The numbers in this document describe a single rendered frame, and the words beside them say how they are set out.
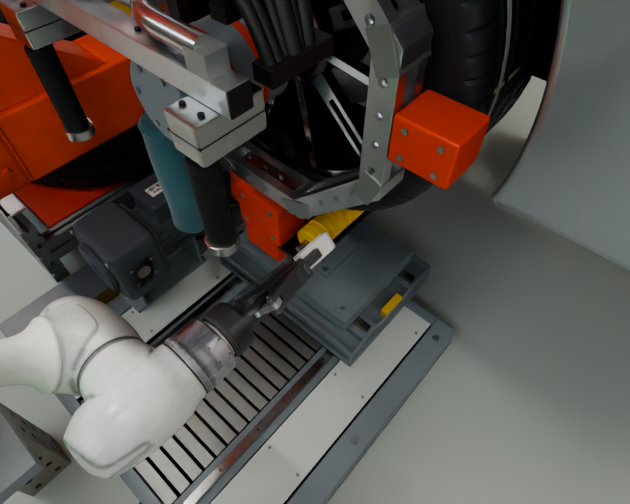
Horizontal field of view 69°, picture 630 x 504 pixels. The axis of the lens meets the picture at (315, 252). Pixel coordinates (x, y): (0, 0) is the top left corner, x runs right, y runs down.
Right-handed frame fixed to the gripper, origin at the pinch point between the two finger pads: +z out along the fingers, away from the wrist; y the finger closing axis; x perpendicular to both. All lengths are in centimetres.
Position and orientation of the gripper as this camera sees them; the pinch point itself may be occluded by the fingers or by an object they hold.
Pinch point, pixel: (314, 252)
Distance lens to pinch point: 72.6
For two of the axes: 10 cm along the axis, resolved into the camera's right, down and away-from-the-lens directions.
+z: 6.6, -5.9, 4.6
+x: -5.3, -8.0, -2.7
